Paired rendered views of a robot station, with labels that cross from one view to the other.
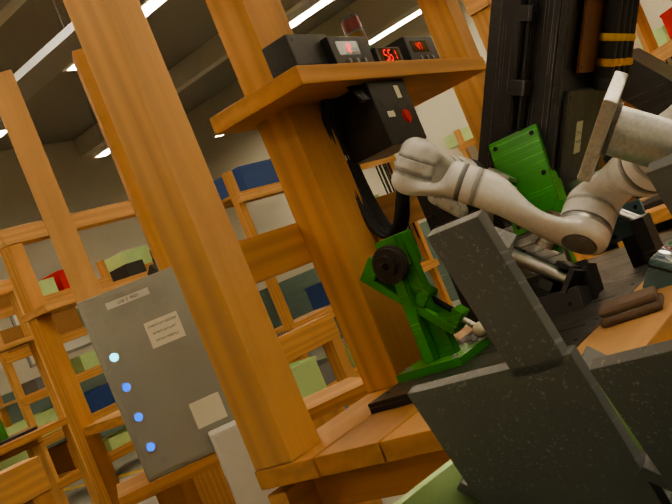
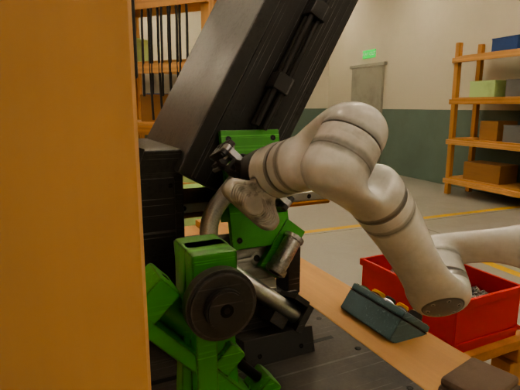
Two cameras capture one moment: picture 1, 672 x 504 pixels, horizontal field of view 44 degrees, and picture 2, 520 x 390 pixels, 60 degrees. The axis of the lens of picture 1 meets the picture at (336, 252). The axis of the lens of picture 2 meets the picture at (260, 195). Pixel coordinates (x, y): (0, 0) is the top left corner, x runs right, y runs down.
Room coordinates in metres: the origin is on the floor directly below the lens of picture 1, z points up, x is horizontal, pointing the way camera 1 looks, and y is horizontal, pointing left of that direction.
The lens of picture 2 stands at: (1.36, 0.26, 1.31)
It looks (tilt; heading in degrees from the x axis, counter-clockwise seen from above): 11 degrees down; 299
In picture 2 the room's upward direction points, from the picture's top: straight up
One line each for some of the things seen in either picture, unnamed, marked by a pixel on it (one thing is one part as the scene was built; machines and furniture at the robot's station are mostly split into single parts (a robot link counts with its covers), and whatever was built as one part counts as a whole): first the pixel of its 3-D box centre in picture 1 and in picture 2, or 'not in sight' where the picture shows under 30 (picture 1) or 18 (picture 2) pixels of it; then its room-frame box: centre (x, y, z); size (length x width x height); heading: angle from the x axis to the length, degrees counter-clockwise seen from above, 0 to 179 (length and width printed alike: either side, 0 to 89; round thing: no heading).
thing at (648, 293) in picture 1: (630, 305); (481, 385); (1.36, -0.41, 0.91); 0.10 x 0.08 x 0.03; 65
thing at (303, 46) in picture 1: (300, 56); not in sight; (1.77, -0.09, 1.59); 0.15 x 0.07 x 0.07; 145
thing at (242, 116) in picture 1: (368, 90); not in sight; (2.03, -0.22, 1.52); 0.90 x 0.25 x 0.04; 145
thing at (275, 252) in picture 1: (379, 216); not in sight; (2.09, -0.13, 1.23); 1.30 x 0.05 x 0.09; 145
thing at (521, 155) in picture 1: (531, 178); (248, 185); (1.78, -0.44, 1.17); 0.13 x 0.12 x 0.20; 145
